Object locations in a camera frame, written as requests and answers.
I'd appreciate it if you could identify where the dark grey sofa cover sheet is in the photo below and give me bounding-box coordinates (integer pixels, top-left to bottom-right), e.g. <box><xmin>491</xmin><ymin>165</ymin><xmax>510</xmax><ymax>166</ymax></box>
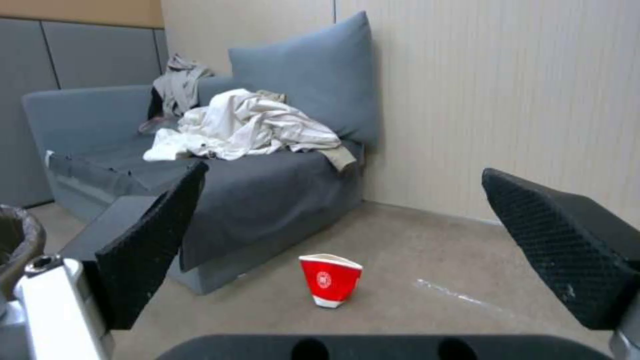
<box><xmin>47</xmin><ymin>127</ymin><xmax>364</xmax><ymax>272</ymax></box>

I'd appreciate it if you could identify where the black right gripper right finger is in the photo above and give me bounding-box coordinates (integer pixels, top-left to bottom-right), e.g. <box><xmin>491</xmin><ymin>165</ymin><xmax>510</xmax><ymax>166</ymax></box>
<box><xmin>481</xmin><ymin>167</ymin><xmax>640</xmax><ymax>360</ymax></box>

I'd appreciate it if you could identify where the white crumpled cloth pile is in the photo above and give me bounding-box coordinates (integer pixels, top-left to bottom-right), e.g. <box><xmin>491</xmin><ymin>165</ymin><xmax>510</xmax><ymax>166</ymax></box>
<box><xmin>142</xmin><ymin>88</ymin><xmax>343</xmax><ymax>162</ymax></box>

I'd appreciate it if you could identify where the crushed red paper cup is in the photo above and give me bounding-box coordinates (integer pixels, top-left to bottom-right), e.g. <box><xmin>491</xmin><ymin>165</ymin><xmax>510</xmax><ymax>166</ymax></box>
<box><xmin>298</xmin><ymin>253</ymin><xmax>364</xmax><ymax>310</ymax></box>

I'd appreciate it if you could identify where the khaki cloth piece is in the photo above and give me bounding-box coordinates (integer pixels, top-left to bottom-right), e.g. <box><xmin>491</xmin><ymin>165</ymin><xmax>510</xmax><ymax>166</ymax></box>
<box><xmin>321</xmin><ymin>146</ymin><xmax>358</xmax><ymax>173</ymax></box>

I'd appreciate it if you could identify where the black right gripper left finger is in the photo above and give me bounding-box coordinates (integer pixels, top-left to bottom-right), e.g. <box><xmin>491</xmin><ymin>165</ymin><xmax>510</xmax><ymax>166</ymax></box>
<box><xmin>0</xmin><ymin>160</ymin><xmax>210</xmax><ymax>360</ymax></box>

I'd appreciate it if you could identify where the grey fabric sofa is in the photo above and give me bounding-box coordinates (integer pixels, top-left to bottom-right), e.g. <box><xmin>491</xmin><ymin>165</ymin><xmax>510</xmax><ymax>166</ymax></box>
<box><xmin>20</xmin><ymin>76</ymin><xmax>367</xmax><ymax>296</ymax></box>

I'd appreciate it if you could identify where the grey sofa back cushion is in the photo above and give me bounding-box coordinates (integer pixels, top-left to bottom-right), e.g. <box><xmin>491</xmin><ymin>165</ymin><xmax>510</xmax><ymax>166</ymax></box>
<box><xmin>227</xmin><ymin>10</ymin><xmax>382</xmax><ymax>145</ymax></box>

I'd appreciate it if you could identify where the grey crumpled garment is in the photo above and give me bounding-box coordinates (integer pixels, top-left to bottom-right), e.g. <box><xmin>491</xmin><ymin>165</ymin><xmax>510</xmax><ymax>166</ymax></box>
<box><xmin>147</xmin><ymin>53</ymin><xmax>217</xmax><ymax>118</ymax></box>

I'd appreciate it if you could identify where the grey office partition panel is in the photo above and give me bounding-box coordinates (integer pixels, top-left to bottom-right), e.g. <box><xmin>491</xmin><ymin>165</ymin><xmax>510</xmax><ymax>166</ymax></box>
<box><xmin>0</xmin><ymin>17</ymin><xmax>170</xmax><ymax>209</ymax></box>

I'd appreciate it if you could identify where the trash can with dark liner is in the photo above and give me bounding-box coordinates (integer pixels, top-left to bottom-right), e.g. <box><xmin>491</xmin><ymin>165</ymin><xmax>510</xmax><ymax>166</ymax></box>
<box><xmin>0</xmin><ymin>204</ymin><xmax>48</xmax><ymax>302</ymax></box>

